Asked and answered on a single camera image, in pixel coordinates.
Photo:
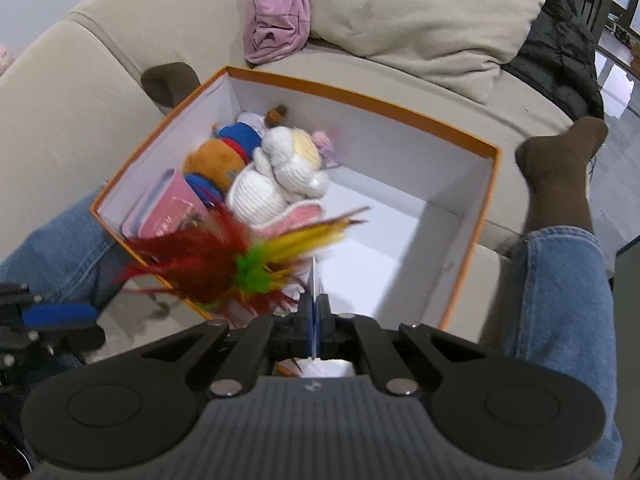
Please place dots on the pink cloth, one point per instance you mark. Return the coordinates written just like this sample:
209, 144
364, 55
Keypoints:
275, 29

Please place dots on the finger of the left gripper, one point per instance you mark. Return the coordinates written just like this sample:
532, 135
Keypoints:
45, 316

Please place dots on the beige cushion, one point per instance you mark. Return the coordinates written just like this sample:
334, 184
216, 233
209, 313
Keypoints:
460, 45

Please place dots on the colourful feather toy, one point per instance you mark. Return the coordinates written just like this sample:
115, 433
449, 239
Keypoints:
218, 262

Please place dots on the orange blue plush bear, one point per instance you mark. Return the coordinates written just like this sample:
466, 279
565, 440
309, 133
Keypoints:
211, 169

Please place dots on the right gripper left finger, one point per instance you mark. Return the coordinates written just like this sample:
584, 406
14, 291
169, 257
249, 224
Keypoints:
304, 327

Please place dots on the black puffer jacket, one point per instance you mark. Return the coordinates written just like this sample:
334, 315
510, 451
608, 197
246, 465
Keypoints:
557, 60

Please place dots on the left leg brown sock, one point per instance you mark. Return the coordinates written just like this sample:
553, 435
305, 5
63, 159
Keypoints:
71, 258

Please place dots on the white crochet bunny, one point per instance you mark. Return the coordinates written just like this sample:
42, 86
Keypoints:
282, 188

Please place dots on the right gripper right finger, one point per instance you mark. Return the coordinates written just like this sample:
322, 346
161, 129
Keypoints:
324, 327

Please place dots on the orange cardboard box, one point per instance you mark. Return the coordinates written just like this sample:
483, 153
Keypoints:
421, 188

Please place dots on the blue patterned card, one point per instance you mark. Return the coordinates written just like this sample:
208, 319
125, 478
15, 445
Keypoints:
331, 367

